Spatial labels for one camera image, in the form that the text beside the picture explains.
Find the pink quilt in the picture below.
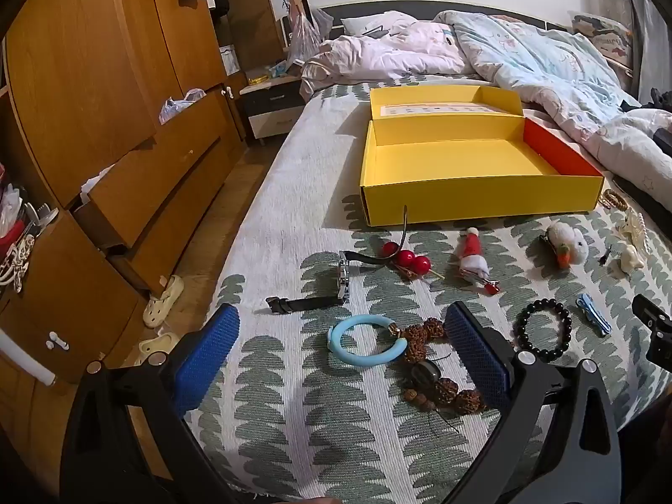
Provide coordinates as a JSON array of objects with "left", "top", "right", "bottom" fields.
[{"left": 300, "top": 10, "right": 497, "bottom": 100}]

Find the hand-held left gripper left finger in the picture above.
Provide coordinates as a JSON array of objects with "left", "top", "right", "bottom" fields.
[{"left": 60, "top": 302, "right": 242, "bottom": 504}]

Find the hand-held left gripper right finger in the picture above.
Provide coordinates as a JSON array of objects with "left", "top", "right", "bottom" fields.
[{"left": 444, "top": 300, "right": 623, "bottom": 504}]

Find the wooden wardrobe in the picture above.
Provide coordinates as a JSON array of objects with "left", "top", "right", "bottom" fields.
[{"left": 0, "top": 0, "right": 253, "bottom": 394}]

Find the santa hair clip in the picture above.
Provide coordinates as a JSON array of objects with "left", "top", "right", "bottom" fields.
[{"left": 454, "top": 227, "right": 502, "bottom": 295}]

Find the white pillow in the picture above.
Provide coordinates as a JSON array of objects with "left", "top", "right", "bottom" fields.
[{"left": 340, "top": 10, "right": 415, "bottom": 37}]

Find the white and black nightstand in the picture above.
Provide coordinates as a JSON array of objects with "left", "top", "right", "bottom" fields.
[{"left": 239, "top": 71, "right": 308, "bottom": 145}]

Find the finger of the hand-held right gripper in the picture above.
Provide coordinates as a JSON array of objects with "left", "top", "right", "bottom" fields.
[{"left": 631, "top": 294, "right": 672, "bottom": 373}]

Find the silver curtain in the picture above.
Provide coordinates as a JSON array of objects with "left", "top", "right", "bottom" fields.
[{"left": 612, "top": 0, "right": 665, "bottom": 100}]

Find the pearl claw clip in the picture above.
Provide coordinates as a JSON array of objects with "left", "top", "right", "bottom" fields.
[{"left": 617, "top": 210, "right": 652, "bottom": 253}]

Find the dark headboard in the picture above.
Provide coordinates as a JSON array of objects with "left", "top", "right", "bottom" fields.
[{"left": 315, "top": 3, "right": 573, "bottom": 43}]

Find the printed pillow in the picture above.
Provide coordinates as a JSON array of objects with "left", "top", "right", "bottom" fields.
[{"left": 570, "top": 10, "right": 636, "bottom": 64}]

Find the light blue printed quilt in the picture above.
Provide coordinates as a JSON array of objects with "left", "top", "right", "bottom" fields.
[{"left": 433, "top": 9, "right": 672, "bottom": 190}]

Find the black bead bracelet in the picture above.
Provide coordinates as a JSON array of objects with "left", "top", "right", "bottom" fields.
[{"left": 514, "top": 298, "right": 573, "bottom": 363}]

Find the wooden bead bracelet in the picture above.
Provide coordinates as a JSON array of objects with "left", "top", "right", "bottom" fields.
[{"left": 598, "top": 188, "right": 630, "bottom": 211}]

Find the plastic bag on drawer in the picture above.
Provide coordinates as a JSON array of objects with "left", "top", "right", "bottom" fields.
[{"left": 157, "top": 88, "right": 207, "bottom": 126}]

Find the cream slipper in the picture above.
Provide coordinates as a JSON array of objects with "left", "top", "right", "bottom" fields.
[
  {"left": 137, "top": 332, "right": 182, "bottom": 365},
  {"left": 143, "top": 274, "right": 186, "bottom": 329}
]

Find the white pipe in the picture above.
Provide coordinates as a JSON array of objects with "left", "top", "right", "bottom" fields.
[{"left": 0, "top": 325, "right": 56, "bottom": 386}]

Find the brown seed bead bracelet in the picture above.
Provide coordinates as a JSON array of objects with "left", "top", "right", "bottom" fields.
[{"left": 399, "top": 318, "right": 486, "bottom": 415}]

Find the white duck plush clip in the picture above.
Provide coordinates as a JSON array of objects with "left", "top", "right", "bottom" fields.
[{"left": 540, "top": 220, "right": 590, "bottom": 270}]

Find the black strap wristwatch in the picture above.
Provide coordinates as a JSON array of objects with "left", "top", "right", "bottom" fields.
[{"left": 265, "top": 205, "right": 415, "bottom": 316}]

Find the light blue bangle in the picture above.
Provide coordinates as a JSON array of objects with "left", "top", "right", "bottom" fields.
[{"left": 326, "top": 314, "right": 407, "bottom": 365}]

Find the white bone-shaped hair clip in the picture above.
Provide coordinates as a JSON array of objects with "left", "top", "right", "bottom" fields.
[{"left": 609, "top": 244, "right": 646, "bottom": 277}]

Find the blue hair clip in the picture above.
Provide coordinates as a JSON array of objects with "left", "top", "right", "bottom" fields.
[{"left": 575, "top": 294, "right": 612, "bottom": 337}]

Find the red berry hair clip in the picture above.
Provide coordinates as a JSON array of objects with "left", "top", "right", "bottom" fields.
[{"left": 381, "top": 240, "right": 447, "bottom": 280}]

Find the hanging clear plastic bag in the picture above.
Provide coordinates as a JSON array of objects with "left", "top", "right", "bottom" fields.
[{"left": 286, "top": 8, "right": 322, "bottom": 64}]

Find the yellow cardboard box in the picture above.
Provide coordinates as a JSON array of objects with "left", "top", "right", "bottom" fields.
[{"left": 358, "top": 84, "right": 606, "bottom": 228}]

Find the dark clothes pile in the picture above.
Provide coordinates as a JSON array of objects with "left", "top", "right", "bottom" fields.
[{"left": 619, "top": 87, "right": 672, "bottom": 155}]

